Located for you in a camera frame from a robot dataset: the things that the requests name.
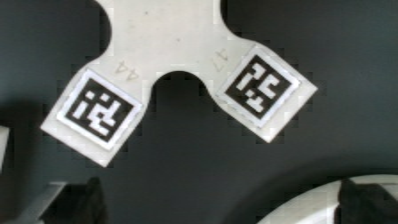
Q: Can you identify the white cross-shaped table base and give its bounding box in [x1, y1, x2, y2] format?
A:
[40, 0, 316, 165]

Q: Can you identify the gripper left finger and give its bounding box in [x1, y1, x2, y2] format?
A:
[0, 177, 108, 224]

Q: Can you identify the white round table top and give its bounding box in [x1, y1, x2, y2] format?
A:
[255, 174, 398, 224]

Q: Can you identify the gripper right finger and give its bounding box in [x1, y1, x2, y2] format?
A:
[335, 179, 398, 224]

